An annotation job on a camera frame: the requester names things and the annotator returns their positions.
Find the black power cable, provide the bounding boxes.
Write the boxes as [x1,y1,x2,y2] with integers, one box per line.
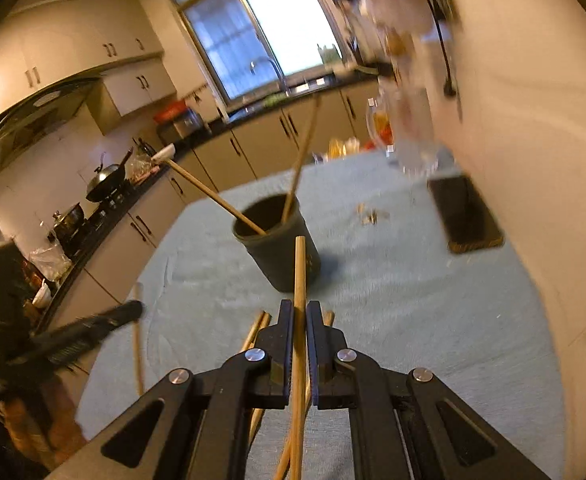
[403,0,461,100]

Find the metal box appliance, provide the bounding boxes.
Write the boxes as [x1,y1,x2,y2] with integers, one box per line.
[160,110,206,145]

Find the metal cooking pot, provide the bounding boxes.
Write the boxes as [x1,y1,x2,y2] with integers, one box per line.
[52,202,86,241]

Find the black kitchen countertop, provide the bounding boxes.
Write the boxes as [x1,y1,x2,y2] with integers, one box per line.
[38,67,380,331]

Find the clear glass mug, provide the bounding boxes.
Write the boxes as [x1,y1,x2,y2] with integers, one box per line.
[365,85,444,178]

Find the dark grey chopstick holder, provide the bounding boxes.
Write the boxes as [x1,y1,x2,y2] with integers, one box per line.
[232,195,322,293]

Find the plastic bag of snacks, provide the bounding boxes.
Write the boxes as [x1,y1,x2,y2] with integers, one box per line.
[325,135,366,161]

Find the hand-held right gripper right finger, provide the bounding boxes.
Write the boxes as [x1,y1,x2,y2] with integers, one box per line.
[306,300,554,480]

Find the metal sink faucet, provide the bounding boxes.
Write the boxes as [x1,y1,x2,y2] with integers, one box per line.
[250,56,291,96]

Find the light blue tablecloth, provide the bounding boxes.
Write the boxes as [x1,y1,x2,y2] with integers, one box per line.
[48,152,568,480]

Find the black smartphone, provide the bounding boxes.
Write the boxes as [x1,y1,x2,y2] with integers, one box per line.
[427,172,505,256]

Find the red container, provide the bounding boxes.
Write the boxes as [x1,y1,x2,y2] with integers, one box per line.
[154,101,190,125]

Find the beige base cabinets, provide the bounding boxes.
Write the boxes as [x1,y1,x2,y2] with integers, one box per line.
[38,80,388,376]

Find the range hood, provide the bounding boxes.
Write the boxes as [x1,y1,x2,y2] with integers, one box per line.
[0,77,101,181]

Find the kitchen window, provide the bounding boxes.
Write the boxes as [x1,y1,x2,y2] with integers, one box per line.
[163,0,358,106]

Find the scattered seed shells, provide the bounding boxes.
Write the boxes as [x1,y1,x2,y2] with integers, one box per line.
[355,202,391,226]

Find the clear plastic bag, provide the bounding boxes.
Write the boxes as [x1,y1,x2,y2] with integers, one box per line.
[29,245,72,281]

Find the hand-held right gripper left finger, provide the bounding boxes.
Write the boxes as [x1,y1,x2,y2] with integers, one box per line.
[48,300,294,480]

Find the beige wall cabinets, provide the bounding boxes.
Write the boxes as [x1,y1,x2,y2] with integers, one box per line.
[0,0,178,121]

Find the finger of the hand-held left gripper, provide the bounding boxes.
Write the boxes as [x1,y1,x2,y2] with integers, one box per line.
[10,300,144,376]

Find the black wok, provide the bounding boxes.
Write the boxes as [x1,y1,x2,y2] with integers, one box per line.
[85,147,134,203]

